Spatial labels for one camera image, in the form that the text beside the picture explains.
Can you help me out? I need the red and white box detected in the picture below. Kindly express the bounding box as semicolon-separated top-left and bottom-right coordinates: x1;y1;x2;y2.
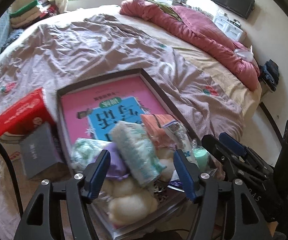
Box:
0;87;57;148

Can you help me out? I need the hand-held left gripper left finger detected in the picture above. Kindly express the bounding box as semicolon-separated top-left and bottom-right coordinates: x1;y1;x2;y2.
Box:
14;149;112;240

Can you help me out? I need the pink-red quilt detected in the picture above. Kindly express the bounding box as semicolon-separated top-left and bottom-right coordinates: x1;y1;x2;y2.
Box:
120;0;261;92

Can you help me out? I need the olive green garment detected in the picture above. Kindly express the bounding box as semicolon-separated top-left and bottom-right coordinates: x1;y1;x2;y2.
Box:
156;0;184;20

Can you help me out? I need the black wall television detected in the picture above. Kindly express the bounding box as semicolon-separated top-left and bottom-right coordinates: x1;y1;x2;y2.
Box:
210;0;256;20

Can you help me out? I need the dark blue patterned cloth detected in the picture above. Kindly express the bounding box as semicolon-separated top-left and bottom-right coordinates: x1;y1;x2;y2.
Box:
0;27;23;53

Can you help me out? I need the white drawer cabinet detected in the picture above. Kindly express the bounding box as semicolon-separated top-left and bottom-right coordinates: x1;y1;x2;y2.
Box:
213;7;247;42

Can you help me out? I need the pale pink plush scrunchie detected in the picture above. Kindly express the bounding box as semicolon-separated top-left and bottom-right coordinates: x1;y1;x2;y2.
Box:
156;147;176;178

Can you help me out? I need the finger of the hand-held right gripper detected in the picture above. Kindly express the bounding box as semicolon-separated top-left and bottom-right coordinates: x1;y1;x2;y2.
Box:
201;134;249;180
218;132;259;165

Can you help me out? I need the purple soft packet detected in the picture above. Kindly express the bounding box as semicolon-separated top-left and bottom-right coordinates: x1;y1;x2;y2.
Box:
106;141;132;180

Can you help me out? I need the white floral cloth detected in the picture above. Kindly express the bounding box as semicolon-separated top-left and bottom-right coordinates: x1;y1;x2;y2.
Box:
70;138;114;173

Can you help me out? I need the leopard print scrunchie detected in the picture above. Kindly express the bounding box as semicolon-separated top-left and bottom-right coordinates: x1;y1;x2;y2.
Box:
151;180;182;205

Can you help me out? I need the dark shallow box tray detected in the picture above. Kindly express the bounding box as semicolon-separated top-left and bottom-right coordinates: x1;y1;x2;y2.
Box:
55;68;209;240

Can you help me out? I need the green sponge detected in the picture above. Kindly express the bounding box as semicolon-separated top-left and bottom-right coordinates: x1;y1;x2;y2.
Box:
193;146;209;168

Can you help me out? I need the dark blue clothes pile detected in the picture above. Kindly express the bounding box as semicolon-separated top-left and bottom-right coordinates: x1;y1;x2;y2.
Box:
259;59;280;92

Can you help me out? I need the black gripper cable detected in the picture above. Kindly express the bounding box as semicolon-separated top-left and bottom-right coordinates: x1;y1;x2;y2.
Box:
0;127;26;233

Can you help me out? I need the dark rectangular box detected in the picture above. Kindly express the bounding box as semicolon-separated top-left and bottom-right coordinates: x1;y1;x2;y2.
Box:
19;122;69;180

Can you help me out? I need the white tissue packet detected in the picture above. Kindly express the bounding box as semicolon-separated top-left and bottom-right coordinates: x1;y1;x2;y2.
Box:
110;120;168;188

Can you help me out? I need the printed clear zip bag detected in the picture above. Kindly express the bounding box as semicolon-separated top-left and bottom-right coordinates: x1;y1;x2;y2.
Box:
163;119;197;165

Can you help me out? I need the plastic-wrapped pink soft item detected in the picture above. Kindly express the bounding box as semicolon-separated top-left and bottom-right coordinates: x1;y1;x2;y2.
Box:
140;114;184;145

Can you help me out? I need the cream plush toy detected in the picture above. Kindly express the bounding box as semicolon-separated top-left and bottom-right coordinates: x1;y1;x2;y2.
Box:
101;177;159;227

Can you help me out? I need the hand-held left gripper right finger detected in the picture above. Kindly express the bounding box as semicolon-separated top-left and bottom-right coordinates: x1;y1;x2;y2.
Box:
173;149;269;240

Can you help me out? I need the pink picture book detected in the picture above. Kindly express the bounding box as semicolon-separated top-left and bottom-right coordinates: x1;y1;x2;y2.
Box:
60;76;169;145

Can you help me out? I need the mauve floral bed sheet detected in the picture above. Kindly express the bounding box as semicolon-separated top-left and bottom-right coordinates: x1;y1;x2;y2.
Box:
0;4;262;240

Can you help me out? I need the white crumpled cloth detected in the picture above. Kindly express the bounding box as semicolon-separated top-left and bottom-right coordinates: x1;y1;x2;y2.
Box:
234;46;254;62

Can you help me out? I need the black bed frame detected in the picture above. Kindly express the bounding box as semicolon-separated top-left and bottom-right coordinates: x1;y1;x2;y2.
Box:
259;102;284;143

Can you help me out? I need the stack of folded clothes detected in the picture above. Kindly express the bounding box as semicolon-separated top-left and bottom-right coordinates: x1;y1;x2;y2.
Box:
9;0;59;28

